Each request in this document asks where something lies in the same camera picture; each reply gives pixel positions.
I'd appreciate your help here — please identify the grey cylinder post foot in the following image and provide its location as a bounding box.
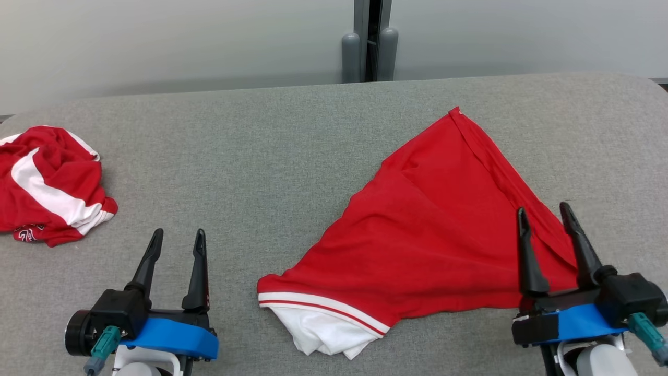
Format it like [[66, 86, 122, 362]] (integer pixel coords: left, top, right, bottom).
[[377, 27, 399, 81], [342, 32, 361, 84]]

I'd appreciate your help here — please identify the grey fabric sofa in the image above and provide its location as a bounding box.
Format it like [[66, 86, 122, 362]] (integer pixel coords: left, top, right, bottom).
[[0, 72, 668, 376]]

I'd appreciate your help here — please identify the teal connector left gripper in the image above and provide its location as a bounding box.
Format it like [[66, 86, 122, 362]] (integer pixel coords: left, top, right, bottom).
[[83, 325, 122, 375]]

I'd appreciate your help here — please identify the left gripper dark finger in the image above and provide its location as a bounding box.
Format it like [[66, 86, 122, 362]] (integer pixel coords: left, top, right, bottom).
[[182, 229, 210, 313], [125, 228, 164, 296]]

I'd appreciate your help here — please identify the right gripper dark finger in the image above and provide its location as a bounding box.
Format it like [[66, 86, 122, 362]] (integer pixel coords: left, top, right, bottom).
[[559, 202, 603, 288], [517, 207, 550, 297]]

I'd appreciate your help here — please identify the grey partition post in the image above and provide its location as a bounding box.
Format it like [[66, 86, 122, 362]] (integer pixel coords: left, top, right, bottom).
[[353, 0, 393, 83]]

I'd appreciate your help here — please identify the teal connector right gripper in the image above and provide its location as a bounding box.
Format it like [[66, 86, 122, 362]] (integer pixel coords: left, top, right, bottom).
[[628, 312, 668, 366]]

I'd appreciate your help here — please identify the red jersey number 23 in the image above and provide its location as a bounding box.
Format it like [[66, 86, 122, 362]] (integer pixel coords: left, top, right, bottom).
[[257, 107, 585, 360]]

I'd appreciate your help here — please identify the teal connector gripper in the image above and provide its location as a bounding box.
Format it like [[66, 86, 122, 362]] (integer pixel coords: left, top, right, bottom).
[[628, 312, 668, 366], [83, 325, 122, 375]]

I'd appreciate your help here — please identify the red shorts white stripe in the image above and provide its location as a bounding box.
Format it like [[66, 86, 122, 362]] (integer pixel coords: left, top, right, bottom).
[[0, 125, 118, 247]]

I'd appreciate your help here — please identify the right gripper body black blue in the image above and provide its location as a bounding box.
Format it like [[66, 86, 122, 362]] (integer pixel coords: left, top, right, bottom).
[[511, 269, 668, 348]]

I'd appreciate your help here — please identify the left gripper body black blue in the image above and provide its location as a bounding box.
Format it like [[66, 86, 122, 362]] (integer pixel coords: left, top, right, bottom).
[[65, 285, 220, 361]]

